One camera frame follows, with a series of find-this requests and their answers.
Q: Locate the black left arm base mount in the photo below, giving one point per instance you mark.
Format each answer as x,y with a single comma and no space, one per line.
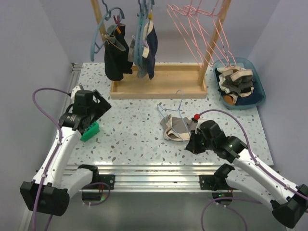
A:
101,179

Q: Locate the navy hanging underwear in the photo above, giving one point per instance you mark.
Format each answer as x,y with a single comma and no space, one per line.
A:
149,45

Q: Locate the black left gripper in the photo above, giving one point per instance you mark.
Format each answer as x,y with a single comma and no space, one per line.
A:
102,107

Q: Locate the pink wire hangers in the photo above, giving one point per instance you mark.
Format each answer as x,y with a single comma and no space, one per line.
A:
195,23

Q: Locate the aluminium extrusion rail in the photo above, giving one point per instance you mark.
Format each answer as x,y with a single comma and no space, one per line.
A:
130,144

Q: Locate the teal hangers middle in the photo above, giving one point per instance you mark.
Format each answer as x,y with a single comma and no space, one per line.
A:
145,8

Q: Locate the wooden rack base tray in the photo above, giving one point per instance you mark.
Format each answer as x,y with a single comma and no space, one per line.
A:
171,81

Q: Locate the blue wire hanger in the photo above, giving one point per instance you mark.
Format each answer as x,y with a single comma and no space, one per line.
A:
161,109

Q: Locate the teal plastic laundry basin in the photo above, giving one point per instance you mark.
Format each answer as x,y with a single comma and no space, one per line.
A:
240,83

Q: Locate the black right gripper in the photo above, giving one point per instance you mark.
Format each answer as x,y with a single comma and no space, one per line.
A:
192,146

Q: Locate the wooden rack right post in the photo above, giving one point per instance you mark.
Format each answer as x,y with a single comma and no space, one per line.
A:
218,27

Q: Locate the teal plastic hanger left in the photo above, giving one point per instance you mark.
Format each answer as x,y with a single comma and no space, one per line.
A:
107,16

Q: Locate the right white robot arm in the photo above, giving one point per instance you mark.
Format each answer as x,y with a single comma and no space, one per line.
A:
244,171

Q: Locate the green peg basket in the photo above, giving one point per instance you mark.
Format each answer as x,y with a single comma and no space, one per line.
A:
90,132

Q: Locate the wooden rack left post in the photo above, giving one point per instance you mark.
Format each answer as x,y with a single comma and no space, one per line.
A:
100,35

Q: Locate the black hanging underwear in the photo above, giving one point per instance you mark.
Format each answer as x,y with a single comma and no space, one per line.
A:
116,53

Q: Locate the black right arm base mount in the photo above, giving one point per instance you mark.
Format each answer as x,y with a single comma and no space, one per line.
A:
212,182

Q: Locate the grey beige underwear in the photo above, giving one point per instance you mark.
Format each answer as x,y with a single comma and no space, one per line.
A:
177,129

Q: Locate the pile of underwear in basin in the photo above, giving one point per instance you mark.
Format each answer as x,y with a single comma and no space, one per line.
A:
237,85

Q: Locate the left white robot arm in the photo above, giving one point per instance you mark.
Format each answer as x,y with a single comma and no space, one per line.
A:
47,192

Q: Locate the wooden rack post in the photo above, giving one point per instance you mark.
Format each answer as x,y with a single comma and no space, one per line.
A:
100,35
218,27

